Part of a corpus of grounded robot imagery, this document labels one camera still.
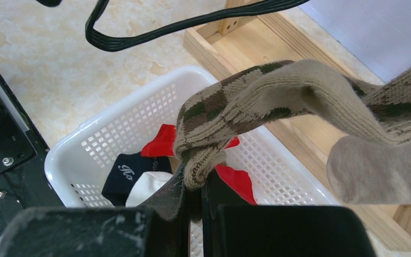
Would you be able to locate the white sock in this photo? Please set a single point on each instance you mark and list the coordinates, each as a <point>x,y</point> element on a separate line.
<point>149,183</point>

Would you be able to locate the red sock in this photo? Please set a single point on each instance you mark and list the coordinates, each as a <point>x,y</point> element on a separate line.
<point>239,181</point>
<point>162,145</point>

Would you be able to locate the white plastic basket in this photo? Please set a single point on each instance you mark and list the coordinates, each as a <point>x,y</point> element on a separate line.
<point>78,165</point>

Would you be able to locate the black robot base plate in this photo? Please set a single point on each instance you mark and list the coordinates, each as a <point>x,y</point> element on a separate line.
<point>23,183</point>

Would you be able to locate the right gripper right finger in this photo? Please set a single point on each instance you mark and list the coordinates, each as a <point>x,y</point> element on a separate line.
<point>234,227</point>

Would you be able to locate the wooden hanger stand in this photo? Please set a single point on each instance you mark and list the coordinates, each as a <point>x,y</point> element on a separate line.
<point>229,47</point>

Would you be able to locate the brown argyle sock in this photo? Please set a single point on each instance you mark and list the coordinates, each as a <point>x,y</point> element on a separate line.
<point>286,89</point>

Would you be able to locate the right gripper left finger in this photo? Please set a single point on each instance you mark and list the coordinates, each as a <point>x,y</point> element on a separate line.
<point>157,227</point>

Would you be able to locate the cream thin sock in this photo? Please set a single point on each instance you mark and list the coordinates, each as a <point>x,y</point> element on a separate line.
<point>365,173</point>

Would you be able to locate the navy santa sock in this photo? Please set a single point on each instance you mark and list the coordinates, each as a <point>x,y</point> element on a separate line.
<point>126,170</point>

